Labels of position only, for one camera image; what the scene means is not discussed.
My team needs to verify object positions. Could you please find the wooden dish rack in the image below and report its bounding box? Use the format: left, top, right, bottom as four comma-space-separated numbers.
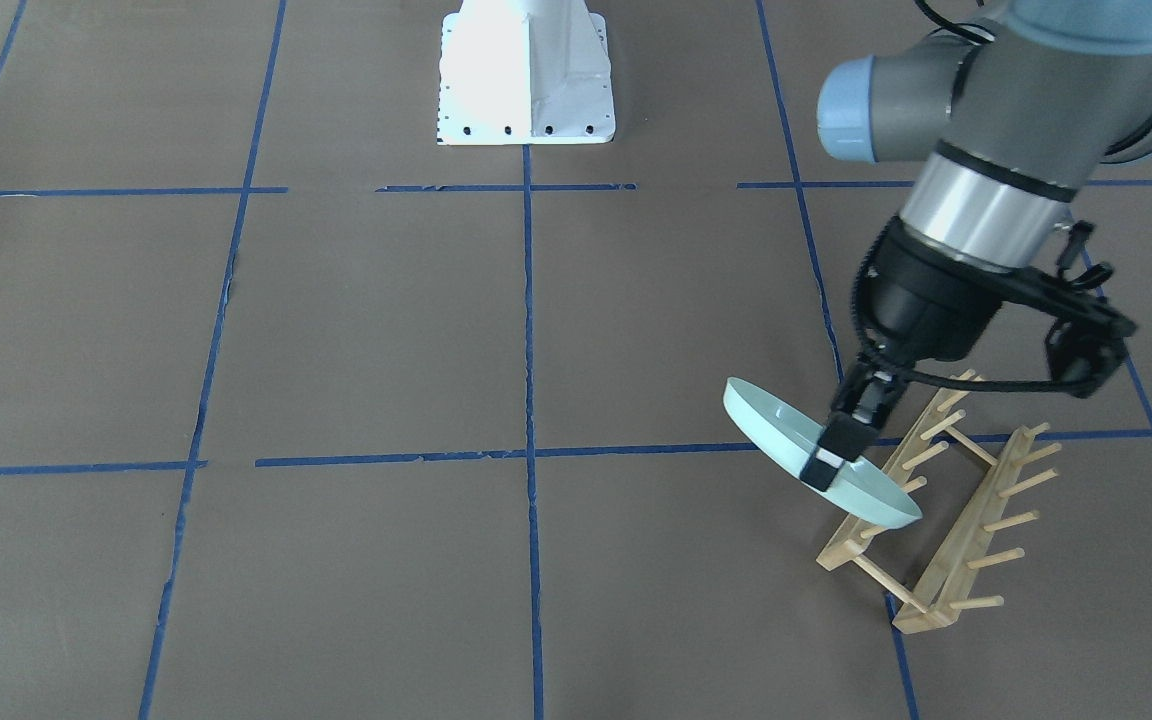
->
814, 389, 1061, 635

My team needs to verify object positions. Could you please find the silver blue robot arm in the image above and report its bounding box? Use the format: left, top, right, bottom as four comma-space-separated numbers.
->
797, 1, 1152, 491

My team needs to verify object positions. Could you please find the pale green plate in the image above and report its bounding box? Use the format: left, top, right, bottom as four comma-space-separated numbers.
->
722, 376, 923, 529

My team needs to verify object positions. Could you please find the white pedestal column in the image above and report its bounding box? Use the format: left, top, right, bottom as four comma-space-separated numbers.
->
435, 1, 617, 146

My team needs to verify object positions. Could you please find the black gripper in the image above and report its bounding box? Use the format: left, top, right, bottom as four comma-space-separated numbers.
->
799, 217, 1002, 492

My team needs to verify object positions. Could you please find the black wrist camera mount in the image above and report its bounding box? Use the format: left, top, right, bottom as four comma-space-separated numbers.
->
996, 220, 1138, 397

